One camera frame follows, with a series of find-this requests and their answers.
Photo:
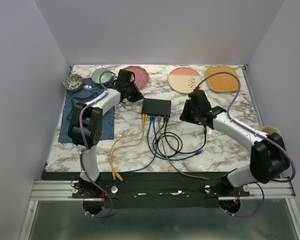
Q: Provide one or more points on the orange woven square tray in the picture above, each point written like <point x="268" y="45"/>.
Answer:
<point x="221" y="79"/>

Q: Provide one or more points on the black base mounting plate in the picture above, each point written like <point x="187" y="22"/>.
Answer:
<point x="155" y="190"/>

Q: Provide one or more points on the blue star shaped dish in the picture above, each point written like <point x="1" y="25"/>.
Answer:
<point x="76" y="99"/>

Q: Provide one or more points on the black network switch box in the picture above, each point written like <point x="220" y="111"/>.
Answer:
<point x="156" y="107"/>

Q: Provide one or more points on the floral paper cup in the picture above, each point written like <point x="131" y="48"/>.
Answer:
<point x="268" y="129"/>

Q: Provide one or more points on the aluminium frame rail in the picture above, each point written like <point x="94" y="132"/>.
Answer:
<point x="59" y="190"/>

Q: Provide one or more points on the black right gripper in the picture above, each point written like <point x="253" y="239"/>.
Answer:
<point x="184" y="115"/>

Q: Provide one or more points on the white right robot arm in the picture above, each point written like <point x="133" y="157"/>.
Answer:
<point x="268" y="156"/>

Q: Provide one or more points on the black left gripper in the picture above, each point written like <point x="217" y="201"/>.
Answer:
<point x="137" y="96"/>

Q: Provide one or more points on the blue cloth placemat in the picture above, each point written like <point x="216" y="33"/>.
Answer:
<point x="108" y="117"/>

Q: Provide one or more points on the pink dotted plate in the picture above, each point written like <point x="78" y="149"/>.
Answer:
<point x="141" y="75"/>

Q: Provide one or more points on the patterned small bowl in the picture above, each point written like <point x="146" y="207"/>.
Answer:
<point x="73" y="82"/>

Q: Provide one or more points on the silver spoon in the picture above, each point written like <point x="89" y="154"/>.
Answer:
<point x="89" y="88"/>

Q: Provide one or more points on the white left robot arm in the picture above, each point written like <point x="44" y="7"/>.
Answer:
<point x="85" y="128"/>

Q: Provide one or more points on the cream and pink plate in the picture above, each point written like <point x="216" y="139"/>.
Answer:
<point x="184" y="80"/>

